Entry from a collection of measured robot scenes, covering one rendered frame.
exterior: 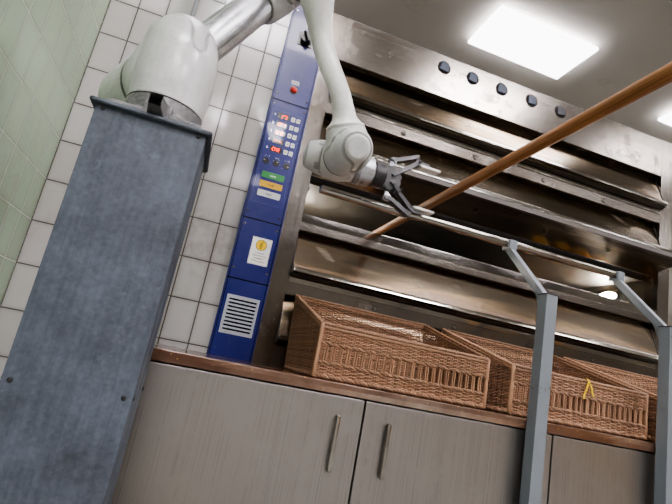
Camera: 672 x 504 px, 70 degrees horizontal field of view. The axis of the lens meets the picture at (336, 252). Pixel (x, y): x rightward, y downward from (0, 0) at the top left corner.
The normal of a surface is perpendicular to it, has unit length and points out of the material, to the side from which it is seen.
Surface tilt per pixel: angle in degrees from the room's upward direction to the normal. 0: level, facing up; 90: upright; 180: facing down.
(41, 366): 90
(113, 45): 90
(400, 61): 90
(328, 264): 70
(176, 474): 90
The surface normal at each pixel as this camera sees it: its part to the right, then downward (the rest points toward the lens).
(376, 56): 0.29, -0.18
